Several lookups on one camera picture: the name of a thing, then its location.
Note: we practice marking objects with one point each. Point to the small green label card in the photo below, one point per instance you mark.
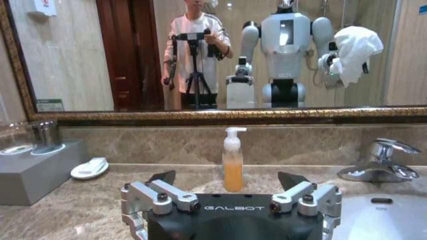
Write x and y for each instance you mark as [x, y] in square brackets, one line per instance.
[50, 105]

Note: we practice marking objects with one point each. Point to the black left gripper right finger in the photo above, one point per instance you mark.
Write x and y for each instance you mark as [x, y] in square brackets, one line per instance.
[302, 192]

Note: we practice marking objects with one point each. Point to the chrome sink faucet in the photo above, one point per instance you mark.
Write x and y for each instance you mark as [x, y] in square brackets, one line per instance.
[381, 162]

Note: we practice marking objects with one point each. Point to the shiny metal cup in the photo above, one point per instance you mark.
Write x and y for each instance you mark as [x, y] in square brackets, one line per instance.
[47, 136]

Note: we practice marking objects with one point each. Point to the orange liquid soap pump bottle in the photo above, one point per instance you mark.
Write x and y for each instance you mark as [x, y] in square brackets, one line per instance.
[234, 172]

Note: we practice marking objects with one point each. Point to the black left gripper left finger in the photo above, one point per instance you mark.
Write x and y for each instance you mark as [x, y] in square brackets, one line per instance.
[160, 193]

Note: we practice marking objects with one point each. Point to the clear glass cup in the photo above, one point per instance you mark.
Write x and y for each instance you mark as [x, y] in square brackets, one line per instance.
[14, 136]

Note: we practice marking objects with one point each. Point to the grey cup holder block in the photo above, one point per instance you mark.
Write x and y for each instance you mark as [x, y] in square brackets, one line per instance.
[36, 172]

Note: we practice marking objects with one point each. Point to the white soap dish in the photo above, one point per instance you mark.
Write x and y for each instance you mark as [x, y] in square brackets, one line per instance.
[87, 170]

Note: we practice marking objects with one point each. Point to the white ceramic sink basin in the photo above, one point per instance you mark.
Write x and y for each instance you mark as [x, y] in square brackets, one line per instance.
[383, 220]

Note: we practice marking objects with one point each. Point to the gold framed wall mirror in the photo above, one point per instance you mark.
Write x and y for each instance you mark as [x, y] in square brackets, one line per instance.
[200, 115]

